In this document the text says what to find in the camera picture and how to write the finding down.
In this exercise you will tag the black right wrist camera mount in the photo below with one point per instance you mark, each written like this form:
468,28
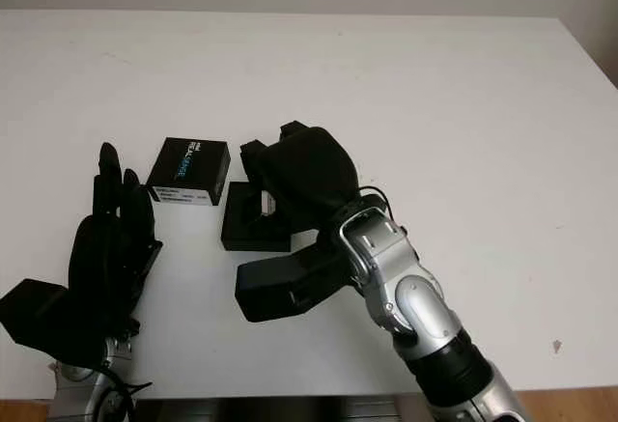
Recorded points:
280,282

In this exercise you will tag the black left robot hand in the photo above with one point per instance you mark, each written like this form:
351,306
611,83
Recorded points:
111,258

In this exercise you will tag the small silver RealSense camera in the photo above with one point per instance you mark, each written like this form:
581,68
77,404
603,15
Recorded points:
268,204

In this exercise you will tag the black RealSense box lid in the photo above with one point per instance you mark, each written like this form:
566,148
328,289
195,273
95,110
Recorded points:
188,166

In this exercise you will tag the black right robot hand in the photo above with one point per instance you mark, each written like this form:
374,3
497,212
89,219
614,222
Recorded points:
309,171

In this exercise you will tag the dark grey robot torso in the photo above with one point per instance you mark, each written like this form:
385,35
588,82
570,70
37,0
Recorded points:
280,410

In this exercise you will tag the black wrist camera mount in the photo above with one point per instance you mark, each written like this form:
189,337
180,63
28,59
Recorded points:
38,311
280,282

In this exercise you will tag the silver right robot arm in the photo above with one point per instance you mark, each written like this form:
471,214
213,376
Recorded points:
415,287

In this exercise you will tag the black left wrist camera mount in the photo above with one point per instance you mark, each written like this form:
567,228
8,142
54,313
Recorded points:
38,311

